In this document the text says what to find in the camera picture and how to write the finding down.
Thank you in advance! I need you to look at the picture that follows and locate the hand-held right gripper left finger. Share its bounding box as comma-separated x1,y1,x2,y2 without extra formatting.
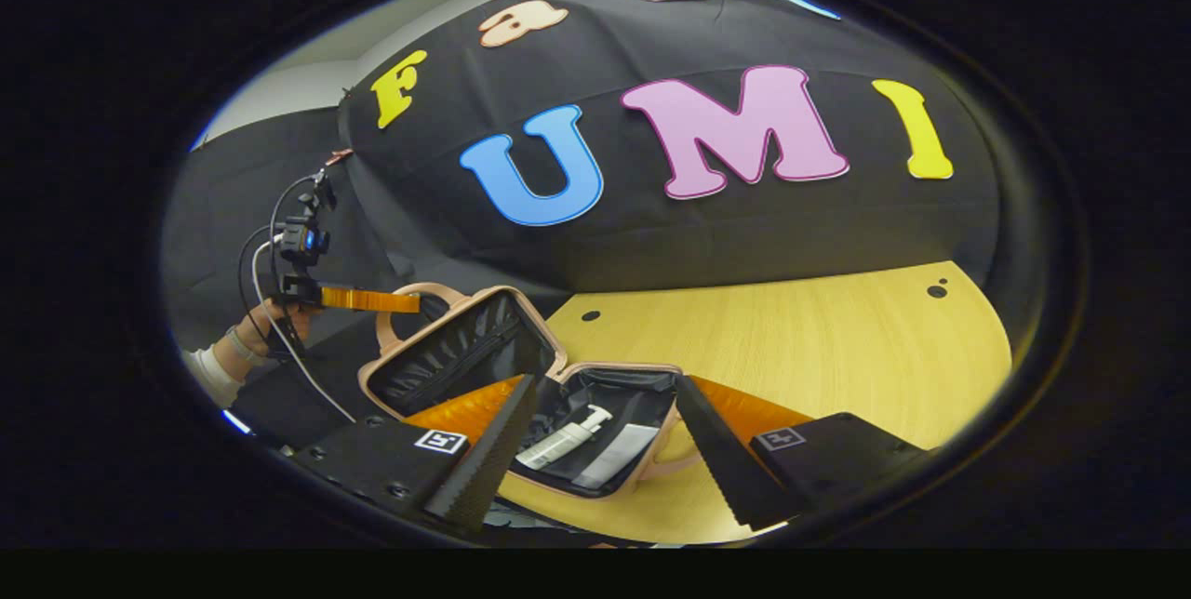
288,373,541,535

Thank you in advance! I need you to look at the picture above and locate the white pump bottle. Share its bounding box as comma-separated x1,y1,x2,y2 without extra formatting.
514,404,615,472

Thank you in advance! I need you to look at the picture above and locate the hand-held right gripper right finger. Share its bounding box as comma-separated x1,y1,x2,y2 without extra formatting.
673,374,934,531

